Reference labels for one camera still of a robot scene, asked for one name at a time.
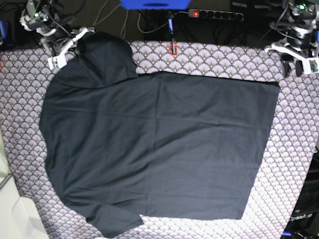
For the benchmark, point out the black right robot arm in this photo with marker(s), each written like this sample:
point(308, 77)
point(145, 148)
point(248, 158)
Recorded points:
point(46, 17)

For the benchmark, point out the black OpenArm base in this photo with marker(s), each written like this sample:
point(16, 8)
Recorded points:
point(304, 221)

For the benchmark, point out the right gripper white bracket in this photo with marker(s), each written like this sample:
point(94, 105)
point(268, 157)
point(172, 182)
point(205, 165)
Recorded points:
point(58, 46)

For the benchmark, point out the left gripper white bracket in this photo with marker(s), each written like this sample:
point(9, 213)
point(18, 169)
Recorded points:
point(306, 62)

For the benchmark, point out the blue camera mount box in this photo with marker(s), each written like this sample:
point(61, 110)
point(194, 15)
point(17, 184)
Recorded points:
point(154, 4)

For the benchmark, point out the red table clamp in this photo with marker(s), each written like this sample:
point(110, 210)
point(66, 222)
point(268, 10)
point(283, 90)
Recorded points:
point(173, 49)

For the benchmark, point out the white power strip red switch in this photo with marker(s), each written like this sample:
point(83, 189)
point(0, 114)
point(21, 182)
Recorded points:
point(214, 14)

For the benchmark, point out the dark navy T-shirt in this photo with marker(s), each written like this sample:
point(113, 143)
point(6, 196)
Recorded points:
point(122, 145)

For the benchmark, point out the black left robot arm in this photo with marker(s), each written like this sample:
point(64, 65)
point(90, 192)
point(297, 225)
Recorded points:
point(299, 25)

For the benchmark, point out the white cabinet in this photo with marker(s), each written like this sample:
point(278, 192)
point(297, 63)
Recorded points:
point(19, 218)

